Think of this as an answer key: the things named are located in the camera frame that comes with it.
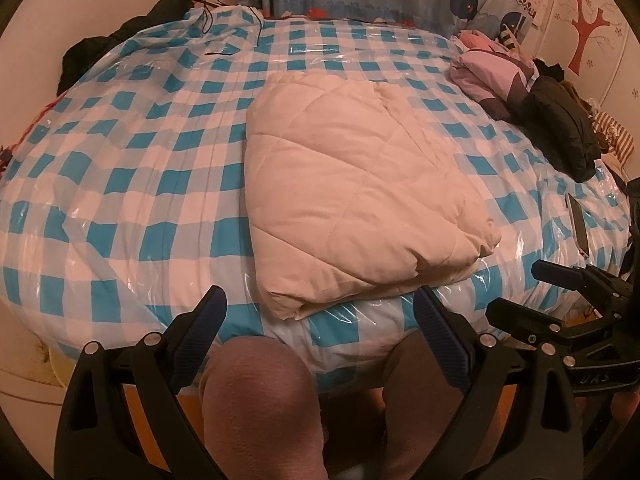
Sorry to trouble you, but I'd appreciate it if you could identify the pink jacket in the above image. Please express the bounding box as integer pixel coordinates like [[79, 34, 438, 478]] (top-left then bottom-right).
[[450, 30, 538, 121]]

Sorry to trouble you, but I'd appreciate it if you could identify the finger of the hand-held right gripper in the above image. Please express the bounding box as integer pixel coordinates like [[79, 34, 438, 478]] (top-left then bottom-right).
[[531, 259, 587, 287], [486, 297, 570, 346]]

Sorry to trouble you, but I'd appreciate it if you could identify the black clothing pile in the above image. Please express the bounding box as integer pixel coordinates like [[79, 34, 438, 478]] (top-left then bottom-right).
[[56, 0, 193, 96]]

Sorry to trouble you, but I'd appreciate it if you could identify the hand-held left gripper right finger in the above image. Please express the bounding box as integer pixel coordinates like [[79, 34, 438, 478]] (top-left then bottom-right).
[[414, 285, 586, 480]]

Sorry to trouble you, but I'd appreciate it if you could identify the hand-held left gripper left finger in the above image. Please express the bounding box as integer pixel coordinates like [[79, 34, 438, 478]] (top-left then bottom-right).
[[54, 285, 228, 480]]

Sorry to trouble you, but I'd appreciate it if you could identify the red cord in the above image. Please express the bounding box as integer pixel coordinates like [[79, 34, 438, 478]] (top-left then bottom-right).
[[0, 99, 67, 161]]

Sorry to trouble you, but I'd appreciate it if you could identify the cream quilted blanket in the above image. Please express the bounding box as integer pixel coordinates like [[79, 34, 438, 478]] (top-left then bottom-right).
[[245, 71, 502, 321]]

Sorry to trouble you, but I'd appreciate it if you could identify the red striped cloth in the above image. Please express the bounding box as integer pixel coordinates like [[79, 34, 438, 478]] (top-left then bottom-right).
[[590, 110, 637, 166]]

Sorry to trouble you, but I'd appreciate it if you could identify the black cable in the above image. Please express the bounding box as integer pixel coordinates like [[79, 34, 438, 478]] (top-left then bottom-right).
[[192, 0, 266, 56]]

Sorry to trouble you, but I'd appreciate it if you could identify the dark striped cloth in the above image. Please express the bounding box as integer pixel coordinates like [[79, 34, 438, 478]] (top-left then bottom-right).
[[499, 22, 523, 48]]

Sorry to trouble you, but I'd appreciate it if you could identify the black puffer jacket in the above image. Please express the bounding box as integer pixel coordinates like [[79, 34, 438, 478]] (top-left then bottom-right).
[[520, 57, 603, 183]]

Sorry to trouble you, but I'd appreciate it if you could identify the smartphone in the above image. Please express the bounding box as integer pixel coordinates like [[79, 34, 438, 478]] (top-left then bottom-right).
[[565, 192, 592, 259]]

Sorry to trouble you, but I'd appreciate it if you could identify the red tree wall sticker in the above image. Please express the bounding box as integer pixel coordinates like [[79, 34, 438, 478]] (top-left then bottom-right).
[[567, 0, 613, 73]]

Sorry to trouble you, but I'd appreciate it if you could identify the bed with blue checked cover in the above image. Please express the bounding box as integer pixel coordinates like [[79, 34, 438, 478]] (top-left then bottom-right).
[[0, 5, 636, 396]]

